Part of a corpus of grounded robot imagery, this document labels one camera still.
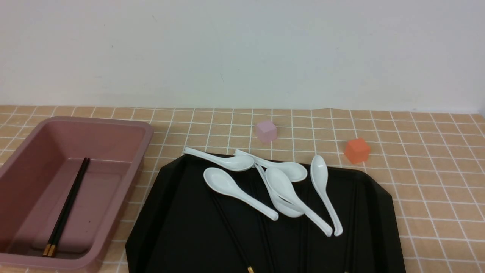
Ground black chopstick gold band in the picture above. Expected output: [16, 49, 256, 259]
[210, 192, 254, 273]

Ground pink cube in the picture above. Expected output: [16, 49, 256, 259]
[256, 120, 277, 143]

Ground white ceramic spoon top left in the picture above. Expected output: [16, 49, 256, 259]
[183, 147, 255, 172]

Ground white ceramic spoon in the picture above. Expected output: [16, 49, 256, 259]
[203, 167, 279, 221]
[265, 167, 333, 237]
[233, 150, 308, 183]
[310, 155, 343, 237]
[254, 163, 303, 218]
[183, 147, 255, 172]

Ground white ceramic spoon lower left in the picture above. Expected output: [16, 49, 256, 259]
[203, 167, 279, 221]

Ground white ceramic spoon centre upper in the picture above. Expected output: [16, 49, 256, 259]
[265, 167, 333, 237]

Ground white ceramic spoon top middle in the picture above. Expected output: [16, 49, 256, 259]
[233, 150, 308, 183]

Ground white ceramic spoon centre lower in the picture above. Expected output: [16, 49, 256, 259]
[254, 163, 303, 218]

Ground white ceramic spoon right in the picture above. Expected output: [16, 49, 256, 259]
[310, 155, 343, 237]

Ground black plastic tray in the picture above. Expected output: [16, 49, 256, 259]
[126, 154, 407, 273]

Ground orange cube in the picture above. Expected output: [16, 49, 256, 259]
[344, 138, 371, 164]

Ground pink plastic bin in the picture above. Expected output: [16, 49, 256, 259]
[0, 116, 154, 273]

